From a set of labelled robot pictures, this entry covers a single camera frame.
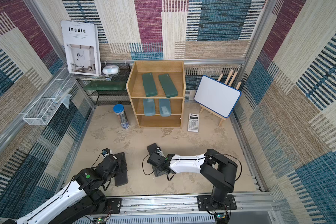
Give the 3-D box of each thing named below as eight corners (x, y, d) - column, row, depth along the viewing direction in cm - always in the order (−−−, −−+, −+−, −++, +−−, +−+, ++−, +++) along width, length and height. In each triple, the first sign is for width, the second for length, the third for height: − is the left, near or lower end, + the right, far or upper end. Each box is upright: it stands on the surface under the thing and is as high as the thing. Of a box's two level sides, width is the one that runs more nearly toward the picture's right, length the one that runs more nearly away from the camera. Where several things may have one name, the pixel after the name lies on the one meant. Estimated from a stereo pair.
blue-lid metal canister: (120, 129, 106) (111, 111, 91) (122, 122, 111) (114, 103, 95) (129, 129, 106) (122, 111, 91) (130, 122, 110) (124, 103, 95)
